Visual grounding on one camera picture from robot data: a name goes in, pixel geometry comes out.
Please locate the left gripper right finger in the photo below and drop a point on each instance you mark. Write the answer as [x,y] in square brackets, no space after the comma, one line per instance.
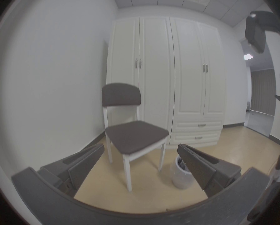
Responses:
[201,167]

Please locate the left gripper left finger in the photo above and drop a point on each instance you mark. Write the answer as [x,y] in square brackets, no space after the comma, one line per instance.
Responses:
[81,165]

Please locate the crumpled black plastic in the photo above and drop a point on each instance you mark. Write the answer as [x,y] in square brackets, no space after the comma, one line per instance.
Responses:
[183,165]

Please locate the white trash bin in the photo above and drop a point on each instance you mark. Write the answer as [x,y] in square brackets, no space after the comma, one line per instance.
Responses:
[182,180]

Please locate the grey curtain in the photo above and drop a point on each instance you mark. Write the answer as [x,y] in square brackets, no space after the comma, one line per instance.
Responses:
[263,92]

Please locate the ceiling light panel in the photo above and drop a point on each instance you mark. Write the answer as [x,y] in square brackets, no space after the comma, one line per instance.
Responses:
[248,56]

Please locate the dark grey white-legged chair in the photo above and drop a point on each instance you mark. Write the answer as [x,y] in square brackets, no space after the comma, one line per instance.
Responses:
[135,137]

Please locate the white wardrobe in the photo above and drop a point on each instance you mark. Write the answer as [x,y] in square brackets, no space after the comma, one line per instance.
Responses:
[189,78]

